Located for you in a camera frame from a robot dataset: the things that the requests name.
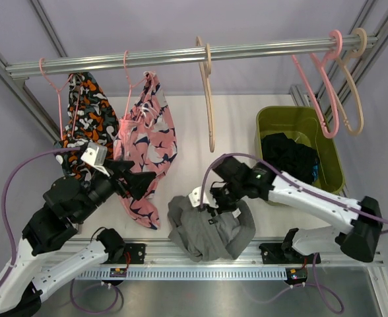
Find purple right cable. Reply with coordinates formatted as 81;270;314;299
199;152;388;313

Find pink patterned shorts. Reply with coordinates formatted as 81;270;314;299
113;71;178;230

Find pink plastic hanger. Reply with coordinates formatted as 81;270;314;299
290;29;343;139

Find grey shorts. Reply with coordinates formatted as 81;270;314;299
168;196;256;262

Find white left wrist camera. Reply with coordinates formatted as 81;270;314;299
81;142;110;177

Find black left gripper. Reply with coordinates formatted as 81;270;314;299
74;158;156;223

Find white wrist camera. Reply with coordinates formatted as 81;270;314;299
188;186;218;209
81;142;110;177

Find blue orange skull shorts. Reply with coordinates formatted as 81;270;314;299
312;158;320;183

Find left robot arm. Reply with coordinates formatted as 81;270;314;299
0;160;156;316

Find thin pink hanger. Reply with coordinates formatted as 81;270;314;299
123;50;146;118
38;57;75;141

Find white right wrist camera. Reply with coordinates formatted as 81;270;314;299
188;186;218;209

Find thin pink left hanger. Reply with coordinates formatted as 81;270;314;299
38;57;75;141

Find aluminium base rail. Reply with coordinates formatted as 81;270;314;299
48;236;385;267

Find olive green plastic basket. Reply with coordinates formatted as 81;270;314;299
255;106;344;195

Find slotted cable duct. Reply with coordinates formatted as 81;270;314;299
77;267;288;281

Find beige wooden hanger with grey shorts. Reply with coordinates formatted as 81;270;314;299
195;36;216;153

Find aluminium hanging rail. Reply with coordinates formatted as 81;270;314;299
5;34;379;80

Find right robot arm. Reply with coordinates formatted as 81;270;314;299
210;155;383;263

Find orange black camouflage shorts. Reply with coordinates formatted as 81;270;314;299
51;71;122;182

